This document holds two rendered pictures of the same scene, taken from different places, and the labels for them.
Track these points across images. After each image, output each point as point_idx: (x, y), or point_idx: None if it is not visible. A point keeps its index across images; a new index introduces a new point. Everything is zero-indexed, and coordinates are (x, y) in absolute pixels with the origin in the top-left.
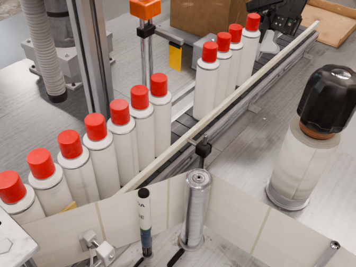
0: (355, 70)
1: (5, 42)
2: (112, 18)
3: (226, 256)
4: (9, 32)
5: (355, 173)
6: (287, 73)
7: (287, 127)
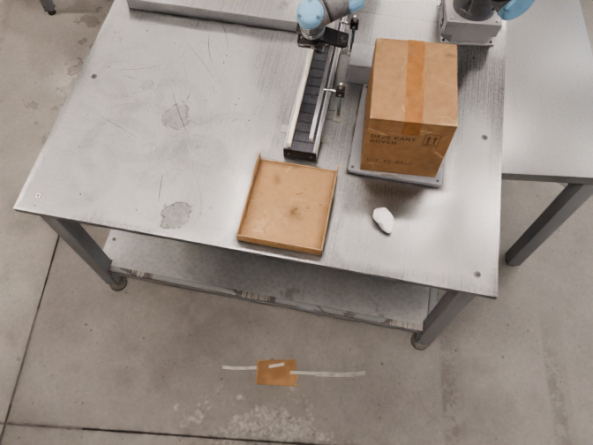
0: (237, 128)
1: (545, 25)
2: (506, 100)
3: None
4: (560, 36)
5: (232, 3)
6: (296, 95)
7: (278, 17)
